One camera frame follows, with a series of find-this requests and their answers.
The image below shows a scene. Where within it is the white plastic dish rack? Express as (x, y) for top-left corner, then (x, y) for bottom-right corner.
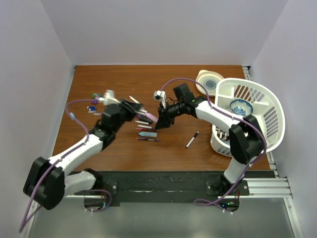
(210, 77), (286, 157)

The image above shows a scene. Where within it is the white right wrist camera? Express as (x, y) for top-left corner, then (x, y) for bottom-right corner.
(153, 90), (166, 108)

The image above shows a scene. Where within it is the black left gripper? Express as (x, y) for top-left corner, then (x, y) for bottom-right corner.
(112, 97), (142, 132)

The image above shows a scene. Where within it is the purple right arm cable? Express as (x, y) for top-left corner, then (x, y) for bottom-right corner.
(160, 77), (267, 209)

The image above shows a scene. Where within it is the blue floral ceramic bowl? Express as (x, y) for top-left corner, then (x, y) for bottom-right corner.
(230, 99), (254, 117)

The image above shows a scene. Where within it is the aluminium frame rail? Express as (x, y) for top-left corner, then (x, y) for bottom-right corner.
(66, 174), (290, 196)

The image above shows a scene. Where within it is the black cap whiteboard marker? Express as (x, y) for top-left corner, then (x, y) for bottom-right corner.
(185, 131), (200, 148)

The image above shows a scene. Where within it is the cream plate with grey spiral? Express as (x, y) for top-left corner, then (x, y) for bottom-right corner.
(196, 70), (224, 97)

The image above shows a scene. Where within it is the light blue highlighter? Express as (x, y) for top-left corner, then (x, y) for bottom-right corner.
(138, 131), (158, 137)

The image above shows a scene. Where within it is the pink highlighter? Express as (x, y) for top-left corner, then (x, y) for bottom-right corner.
(146, 113), (158, 123)

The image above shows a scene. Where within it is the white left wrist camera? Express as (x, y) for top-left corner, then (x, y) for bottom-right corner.
(98, 90), (121, 107)

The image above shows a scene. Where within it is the teal tip white marker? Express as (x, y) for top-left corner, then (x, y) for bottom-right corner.
(129, 95), (139, 104)

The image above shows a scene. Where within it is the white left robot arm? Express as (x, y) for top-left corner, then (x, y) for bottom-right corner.
(23, 99), (143, 210)

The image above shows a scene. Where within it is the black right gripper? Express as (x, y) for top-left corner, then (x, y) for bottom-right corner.
(156, 101), (185, 129)

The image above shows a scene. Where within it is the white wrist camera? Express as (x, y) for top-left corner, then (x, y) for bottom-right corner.
(153, 90), (166, 108)
(98, 90), (121, 107)

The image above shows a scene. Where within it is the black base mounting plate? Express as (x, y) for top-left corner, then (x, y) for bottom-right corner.
(69, 170), (276, 209)

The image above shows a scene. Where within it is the dark purple gel pen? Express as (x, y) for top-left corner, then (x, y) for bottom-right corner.
(136, 137), (160, 142)

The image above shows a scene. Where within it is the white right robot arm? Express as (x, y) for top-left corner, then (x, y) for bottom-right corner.
(154, 83), (266, 195)

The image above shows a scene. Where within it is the purple black highlighter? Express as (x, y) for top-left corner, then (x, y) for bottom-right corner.
(137, 115), (153, 124)

